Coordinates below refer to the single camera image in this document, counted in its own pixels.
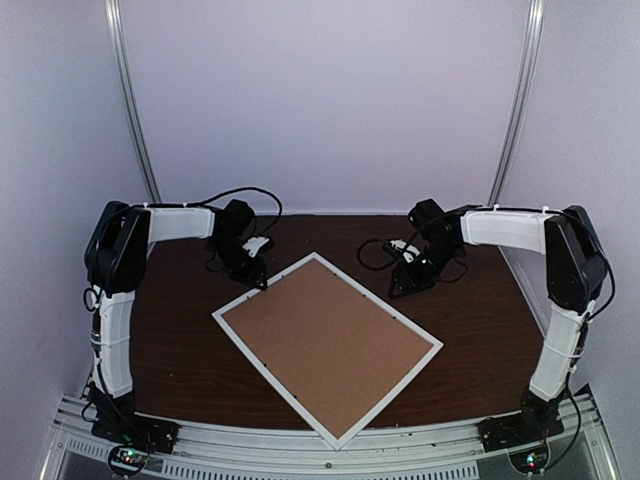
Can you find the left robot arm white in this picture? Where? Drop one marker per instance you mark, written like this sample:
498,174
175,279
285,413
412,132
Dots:
116,261

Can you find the right controller board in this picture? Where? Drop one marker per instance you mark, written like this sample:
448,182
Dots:
530,461

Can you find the left controller board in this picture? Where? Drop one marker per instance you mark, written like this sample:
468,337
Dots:
126,461

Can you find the aluminium corner post right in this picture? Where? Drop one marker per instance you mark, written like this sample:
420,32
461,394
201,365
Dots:
525,78

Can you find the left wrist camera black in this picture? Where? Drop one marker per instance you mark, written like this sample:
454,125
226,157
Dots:
236,217

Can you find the controller board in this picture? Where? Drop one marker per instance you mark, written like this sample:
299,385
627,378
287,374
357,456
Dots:
530,461
126,461

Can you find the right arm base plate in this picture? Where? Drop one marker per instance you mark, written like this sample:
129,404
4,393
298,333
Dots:
536,420

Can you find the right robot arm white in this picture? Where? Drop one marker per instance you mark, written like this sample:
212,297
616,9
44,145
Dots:
576,268

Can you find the aluminium corner post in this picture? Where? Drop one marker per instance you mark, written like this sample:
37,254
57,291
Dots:
525,78
116,31

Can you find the aluminium front rail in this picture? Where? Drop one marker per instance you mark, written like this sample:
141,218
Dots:
451,450

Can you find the brown backing board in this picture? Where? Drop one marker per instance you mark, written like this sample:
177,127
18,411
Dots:
325,345

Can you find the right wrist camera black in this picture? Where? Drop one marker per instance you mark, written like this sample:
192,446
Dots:
423,212

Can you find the white picture frame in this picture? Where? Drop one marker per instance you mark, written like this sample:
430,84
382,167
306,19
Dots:
425,350

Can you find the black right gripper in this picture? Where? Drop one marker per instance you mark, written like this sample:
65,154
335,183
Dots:
410,280

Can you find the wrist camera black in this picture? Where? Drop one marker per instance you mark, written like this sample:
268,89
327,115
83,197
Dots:
236,217
423,212

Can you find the aluminium corner post left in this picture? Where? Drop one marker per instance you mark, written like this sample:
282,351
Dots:
116,31

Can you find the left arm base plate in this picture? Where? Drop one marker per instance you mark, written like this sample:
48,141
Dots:
117,421

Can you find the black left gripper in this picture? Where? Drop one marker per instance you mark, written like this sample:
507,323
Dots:
251,274

